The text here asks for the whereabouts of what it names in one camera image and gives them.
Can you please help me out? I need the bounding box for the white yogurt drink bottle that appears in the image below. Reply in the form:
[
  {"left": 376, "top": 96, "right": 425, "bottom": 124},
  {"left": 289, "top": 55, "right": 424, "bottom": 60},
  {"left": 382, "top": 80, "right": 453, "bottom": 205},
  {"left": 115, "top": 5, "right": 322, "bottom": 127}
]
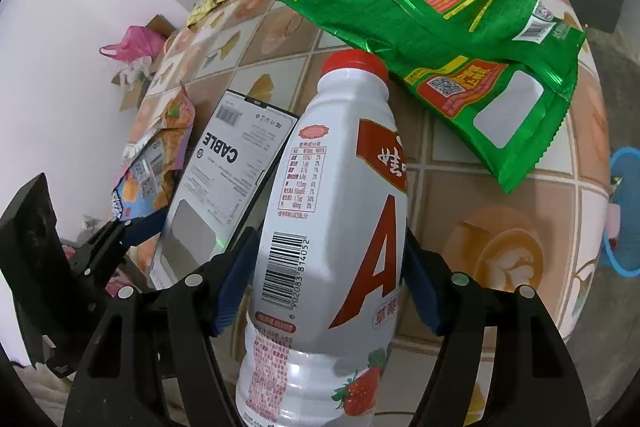
[{"left": 235, "top": 50, "right": 408, "bottom": 426}]

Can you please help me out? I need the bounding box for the white cable box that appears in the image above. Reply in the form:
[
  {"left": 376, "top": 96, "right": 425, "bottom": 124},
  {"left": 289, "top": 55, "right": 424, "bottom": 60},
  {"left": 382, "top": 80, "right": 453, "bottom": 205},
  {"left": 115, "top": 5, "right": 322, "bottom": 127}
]
[{"left": 150, "top": 90, "right": 297, "bottom": 289}]

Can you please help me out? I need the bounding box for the large green snack bag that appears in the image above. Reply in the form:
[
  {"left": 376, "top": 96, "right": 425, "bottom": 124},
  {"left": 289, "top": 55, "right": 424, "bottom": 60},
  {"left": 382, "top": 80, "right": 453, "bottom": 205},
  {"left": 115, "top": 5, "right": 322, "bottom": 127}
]
[{"left": 283, "top": 0, "right": 586, "bottom": 192}]

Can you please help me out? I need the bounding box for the orange biscuit packet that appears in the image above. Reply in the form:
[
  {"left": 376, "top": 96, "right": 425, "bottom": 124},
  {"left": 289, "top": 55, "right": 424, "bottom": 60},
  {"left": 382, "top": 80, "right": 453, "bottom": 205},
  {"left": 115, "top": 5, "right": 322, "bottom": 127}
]
[{"left": 112, "top": 84, "right": 195, "bottom": 221}]

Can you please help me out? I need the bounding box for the blue plastic trash basket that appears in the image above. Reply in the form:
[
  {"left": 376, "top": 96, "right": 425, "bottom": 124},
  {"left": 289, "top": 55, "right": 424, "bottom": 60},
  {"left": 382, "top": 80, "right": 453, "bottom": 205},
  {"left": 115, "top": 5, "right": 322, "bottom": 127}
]
[{"left": 602, "top": 146, "right": 639, "bottom": 279}]

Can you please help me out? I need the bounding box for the patterned tablecloth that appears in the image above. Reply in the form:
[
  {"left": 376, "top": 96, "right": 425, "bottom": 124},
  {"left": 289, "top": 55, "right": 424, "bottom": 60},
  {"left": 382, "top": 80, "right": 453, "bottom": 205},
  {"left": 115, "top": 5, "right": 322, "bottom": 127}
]
[{"left": 119, "top": 0, "right": 614, "bottom": 427}]

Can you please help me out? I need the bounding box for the cardboard box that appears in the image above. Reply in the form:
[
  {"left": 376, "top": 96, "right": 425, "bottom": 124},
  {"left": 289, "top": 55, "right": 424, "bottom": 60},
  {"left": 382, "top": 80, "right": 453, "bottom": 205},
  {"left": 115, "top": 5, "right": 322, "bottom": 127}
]
[{"left": 100, "top": 14, "right": 175, "bottom": 112}]

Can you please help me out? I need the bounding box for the pink plastic bag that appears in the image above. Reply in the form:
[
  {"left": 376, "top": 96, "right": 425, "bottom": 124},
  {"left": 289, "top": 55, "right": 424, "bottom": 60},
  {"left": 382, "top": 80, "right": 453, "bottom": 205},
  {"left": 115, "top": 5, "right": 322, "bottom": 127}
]
[{"left": 99, "top": 26, "right": 167, "bottom": 64}]

